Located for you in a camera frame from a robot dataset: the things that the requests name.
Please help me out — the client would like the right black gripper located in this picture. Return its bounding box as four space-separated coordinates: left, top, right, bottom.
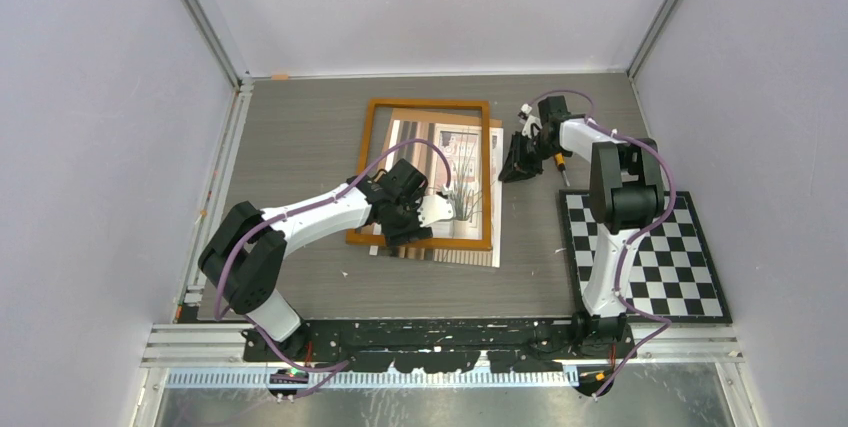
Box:
498 132 563 184

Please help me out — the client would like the orange handled screwdriver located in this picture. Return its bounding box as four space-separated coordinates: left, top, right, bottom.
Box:
554 153 570 187

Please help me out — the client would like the wooden picture frame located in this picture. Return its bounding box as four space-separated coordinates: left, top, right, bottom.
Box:
345 97 494 253

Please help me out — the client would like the printed plant window photo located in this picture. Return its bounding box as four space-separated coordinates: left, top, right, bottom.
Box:
368 120 503 268

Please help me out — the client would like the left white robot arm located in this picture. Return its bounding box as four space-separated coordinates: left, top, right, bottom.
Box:
198 160 454 361

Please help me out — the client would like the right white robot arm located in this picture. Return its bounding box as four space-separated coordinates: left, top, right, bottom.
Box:
499 95 673 358

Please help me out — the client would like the black white checkerboard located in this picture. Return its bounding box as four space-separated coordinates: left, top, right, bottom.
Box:
556 190 732 324

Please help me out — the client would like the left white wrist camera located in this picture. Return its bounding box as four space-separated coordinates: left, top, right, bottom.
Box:
417 191 454 227

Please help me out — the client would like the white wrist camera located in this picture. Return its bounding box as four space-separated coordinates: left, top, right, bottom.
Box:
518 103 542 139
417 191 454 227

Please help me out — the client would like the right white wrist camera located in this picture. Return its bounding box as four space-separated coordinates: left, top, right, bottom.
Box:
518 103 542 139

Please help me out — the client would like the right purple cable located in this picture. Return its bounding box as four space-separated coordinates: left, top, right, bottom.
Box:
523 89 680 401

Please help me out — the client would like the purple cable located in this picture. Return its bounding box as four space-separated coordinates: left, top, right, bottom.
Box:
211 138 454 400
523 89 680 401

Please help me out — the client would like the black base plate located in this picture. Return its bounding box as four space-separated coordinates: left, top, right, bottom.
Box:
278 318 634 373

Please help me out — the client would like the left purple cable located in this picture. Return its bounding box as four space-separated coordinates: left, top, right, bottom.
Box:
211 138 454 400

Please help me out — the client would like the aluminium rail front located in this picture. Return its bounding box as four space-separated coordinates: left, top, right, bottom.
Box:
141 324 745 389

